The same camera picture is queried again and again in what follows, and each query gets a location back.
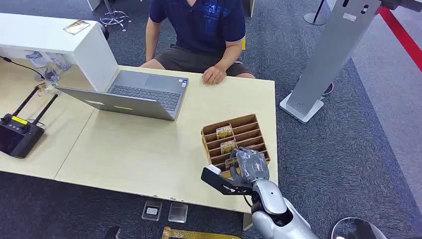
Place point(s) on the white table leg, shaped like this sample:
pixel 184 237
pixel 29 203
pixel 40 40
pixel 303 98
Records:
pixel 247 222

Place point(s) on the clear plastic water bottle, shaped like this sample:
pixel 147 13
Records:
pixel 37 61

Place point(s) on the gold hotel card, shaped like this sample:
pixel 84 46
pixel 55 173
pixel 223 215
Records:
pixel 224 131
pixel 228 147
pixel 231 162

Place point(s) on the red barrier tape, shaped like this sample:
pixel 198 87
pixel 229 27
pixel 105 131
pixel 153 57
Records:
pixel 400 34

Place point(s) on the white desk shelf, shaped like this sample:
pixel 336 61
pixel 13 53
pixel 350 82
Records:
pixel 49 36

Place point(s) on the card with gold print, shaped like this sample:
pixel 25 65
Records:
pixel 76 27

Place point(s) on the black remote controller with antennas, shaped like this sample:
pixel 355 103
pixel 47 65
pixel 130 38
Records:
pixel 18 135

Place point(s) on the silver floor outlet box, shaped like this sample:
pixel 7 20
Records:
pixel 152 210

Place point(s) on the pale wrist camera on black bracket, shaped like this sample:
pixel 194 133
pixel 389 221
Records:
pixel 219 181

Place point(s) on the person's left hand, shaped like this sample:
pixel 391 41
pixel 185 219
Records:
pixel 213 75

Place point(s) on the grey kiosk stand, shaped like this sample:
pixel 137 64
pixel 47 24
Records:
pixel 329 56

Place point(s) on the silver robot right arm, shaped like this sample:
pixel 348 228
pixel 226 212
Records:
pixel 273 204

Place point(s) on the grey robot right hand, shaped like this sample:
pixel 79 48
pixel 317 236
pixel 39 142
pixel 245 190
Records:
pixel 252 166

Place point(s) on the person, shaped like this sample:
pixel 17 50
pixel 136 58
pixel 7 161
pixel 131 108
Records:
pixel 201 29

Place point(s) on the small clear card stand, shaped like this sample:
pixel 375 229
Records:
pixel 42 89

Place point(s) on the grey laptop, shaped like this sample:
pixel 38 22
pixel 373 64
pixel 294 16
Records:
pixel 148 90

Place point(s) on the wooden slotted card holder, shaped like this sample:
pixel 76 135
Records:
pixel 244 130

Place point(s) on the chrome chair base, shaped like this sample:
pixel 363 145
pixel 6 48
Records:
pixel 113 18

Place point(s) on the silver floor outlet cover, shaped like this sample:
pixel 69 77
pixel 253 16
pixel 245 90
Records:
pixel 178 212

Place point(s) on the stanchion post with round base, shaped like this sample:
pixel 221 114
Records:
pixel 315 17

